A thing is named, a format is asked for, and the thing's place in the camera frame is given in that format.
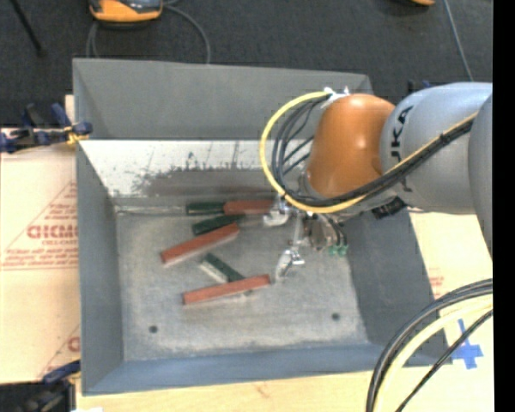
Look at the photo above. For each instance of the black cylinder on white bracket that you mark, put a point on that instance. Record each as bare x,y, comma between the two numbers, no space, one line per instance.
388,208

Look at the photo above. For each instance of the dark green flat block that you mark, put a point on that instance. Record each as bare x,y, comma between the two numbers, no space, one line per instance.
205,207
214,224
223,268

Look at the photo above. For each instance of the red-brown flat block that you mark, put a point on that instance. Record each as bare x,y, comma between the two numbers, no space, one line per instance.
199,244
225,289
249,207

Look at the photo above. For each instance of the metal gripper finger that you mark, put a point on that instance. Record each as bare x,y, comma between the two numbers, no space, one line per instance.
276,215
288,261

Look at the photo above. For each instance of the grey metal bin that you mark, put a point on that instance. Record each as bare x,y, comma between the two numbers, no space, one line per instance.
257,316

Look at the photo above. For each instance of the brown cardboard board, red print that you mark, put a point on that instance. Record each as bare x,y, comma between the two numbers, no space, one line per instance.
34,273

